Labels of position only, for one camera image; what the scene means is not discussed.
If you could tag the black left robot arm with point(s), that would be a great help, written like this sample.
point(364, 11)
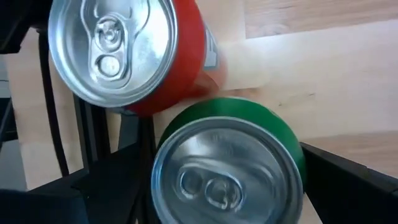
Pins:
point(18, 21)

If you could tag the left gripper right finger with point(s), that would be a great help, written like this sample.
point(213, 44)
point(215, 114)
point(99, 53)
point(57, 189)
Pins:
point(357, 199)

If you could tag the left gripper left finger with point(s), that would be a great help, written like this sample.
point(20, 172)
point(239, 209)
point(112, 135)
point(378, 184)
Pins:
point(77, 199)

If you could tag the red soda can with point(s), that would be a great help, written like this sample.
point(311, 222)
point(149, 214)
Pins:
point(112, 46)

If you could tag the green soda can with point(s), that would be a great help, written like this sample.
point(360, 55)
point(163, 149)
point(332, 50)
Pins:
point(224, 174)

